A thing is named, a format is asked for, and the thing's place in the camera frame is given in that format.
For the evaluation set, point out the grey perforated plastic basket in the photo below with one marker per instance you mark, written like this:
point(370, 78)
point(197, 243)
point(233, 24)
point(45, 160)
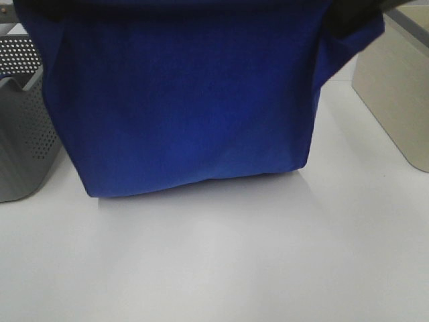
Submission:
point(29, 144)

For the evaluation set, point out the beige storage bin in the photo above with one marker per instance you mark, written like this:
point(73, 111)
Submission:
point(391, 78)

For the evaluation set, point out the blue microfibre towel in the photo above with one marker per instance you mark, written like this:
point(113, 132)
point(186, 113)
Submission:
point(149, 95)

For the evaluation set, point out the black right gripper finger blurred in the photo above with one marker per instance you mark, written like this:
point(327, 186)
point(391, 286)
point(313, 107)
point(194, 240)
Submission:
point(344, 18)

